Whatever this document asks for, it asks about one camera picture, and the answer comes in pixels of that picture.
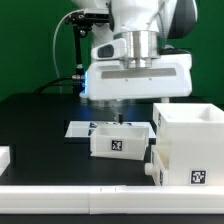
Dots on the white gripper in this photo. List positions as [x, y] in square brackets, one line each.
[169, 76]

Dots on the white drawer without knob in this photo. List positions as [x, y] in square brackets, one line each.
[119, 141]

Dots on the large white drawer cabinet box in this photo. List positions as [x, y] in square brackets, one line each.
[191, 135]

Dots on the white drawer with knob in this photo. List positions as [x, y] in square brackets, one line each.
[158, 168]

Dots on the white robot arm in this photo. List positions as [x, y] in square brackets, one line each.
[129, 57]

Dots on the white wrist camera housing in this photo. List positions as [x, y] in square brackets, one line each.
[114, 49]

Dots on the black camera on stand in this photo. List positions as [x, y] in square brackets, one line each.
[82, 22]

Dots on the white front rail bar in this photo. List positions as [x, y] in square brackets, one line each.
[111, 200]

